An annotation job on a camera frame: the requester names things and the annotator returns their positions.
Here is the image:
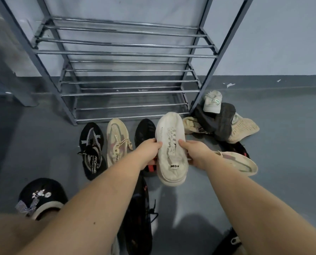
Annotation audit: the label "black sneaker red stripe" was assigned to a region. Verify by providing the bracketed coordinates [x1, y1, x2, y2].
[134, 118, 158, 177]
[219, 140, 250, 159]

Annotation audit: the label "person's left black clog slipper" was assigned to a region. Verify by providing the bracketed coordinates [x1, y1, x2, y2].
[16, 177, 69, 221]

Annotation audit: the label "person's black clog slipper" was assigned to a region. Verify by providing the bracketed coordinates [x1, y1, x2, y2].
[212, 227, 243, 255]
[16, 177, 69, 221]

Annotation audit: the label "grey metal bench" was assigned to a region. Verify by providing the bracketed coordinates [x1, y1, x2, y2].
[0, 42, 39, 107]

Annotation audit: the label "person's right black clog slipper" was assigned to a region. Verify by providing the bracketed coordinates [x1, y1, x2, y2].
[212, 227, 243, 255]

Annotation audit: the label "black white patterned sneaker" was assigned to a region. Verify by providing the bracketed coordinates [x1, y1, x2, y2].
[77, 122, 107, 181]
[194, 103, 225, 136]

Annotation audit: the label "person's right forearm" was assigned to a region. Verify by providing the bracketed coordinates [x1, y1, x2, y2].
[204, 154, 316, 255]

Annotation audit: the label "person's left forearm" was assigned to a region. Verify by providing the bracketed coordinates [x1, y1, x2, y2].
[17, 154, 145, 255]

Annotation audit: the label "black sneaker orange marks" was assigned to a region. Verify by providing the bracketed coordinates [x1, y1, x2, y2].
[123, 174, 158, 255]
[215, 102, 236, 141]

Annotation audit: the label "person's left hand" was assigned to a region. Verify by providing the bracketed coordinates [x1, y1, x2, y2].
[134, 138, 164, 170]

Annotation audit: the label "grey metal shoe rack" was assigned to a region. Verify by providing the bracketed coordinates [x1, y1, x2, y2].
[0, 0, 255, 126]

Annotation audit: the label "person's right hand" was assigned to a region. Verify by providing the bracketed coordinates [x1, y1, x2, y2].
[178, 139, 217, 171]

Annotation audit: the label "person's left leg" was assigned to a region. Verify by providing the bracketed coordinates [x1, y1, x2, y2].
[0, 209, 60, 255]

